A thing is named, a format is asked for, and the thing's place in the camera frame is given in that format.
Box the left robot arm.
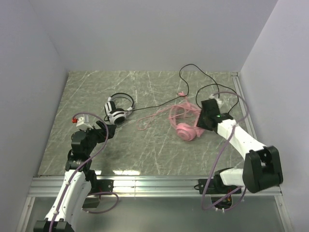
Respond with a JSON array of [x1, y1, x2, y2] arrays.
[[33, 121, 117, 232]]

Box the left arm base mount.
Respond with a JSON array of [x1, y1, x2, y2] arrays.
[[83, 179, 114, 209]]

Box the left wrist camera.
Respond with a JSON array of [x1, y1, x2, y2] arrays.
[[72, 115, 93, 130]]

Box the pink headphones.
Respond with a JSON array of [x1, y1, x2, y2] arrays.
[[168, 103, 205, 141]]

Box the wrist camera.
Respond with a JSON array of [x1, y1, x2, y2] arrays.
[[72, 115, 93, 130], [209, 94, 224, 109]]

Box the white black headphones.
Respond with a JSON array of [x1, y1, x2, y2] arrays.
[[104, 93, 135, 125]]

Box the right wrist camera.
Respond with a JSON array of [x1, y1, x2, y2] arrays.
[[209, 94, 224, 109]]

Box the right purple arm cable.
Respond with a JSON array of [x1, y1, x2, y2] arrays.
[[201, 91, 250, 211]]

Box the pink headphone cable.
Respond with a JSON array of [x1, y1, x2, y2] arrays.
[[136, 90, 201, 131]]

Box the aluminium front rail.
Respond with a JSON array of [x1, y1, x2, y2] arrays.
[[28, 175, 283, 198]]

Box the aluminium left side rail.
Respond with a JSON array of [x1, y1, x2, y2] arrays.
[[16, 197, 35, 232]]

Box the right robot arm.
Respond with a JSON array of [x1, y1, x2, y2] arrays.
[[197, 99, 283, 193]]

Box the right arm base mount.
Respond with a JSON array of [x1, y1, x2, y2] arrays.
[[194, 179, 242, 210]]

